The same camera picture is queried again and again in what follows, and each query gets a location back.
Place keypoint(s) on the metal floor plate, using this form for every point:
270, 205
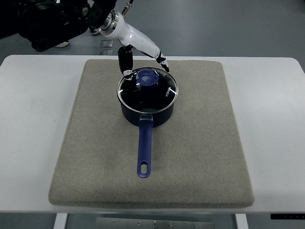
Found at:
105, 52
106, 44

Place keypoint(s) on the dark blue saucepan blue handle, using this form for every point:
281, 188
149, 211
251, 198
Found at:
146, 120

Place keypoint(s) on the white sneaker on floor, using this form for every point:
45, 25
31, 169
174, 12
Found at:
63, 44

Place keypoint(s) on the beige fabric mat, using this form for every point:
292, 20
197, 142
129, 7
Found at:
197, 155

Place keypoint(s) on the white table leg right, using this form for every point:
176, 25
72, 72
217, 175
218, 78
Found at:
241, 221

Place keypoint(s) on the glass pot lid blue knob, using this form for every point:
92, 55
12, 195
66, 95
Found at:
147, 90

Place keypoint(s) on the lower metal floor plate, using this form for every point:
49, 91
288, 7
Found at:
105, 52

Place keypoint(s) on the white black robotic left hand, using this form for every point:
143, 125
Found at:
115, 27

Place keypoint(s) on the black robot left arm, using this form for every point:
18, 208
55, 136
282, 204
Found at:
47, 23

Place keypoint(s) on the white table leg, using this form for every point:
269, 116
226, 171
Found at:
60, 221
241, 221

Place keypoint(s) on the upper metal floor plate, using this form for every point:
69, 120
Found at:
106, 44

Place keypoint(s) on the metal table base plate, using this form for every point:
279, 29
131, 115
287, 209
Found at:
118, 223

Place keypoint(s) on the white table leg left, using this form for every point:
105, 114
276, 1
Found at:
60, 221

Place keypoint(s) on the black table control panel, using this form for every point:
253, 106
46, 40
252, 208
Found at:
288, 216

